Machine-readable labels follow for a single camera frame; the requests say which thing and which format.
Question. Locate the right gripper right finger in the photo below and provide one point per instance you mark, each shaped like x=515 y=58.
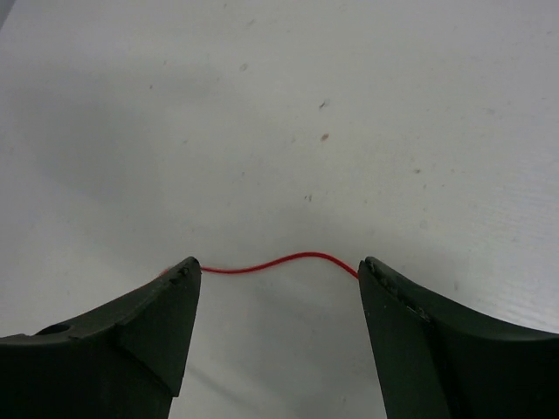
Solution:
x=436 y=358

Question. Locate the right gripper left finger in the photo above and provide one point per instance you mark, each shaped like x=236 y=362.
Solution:
x=124 y=359

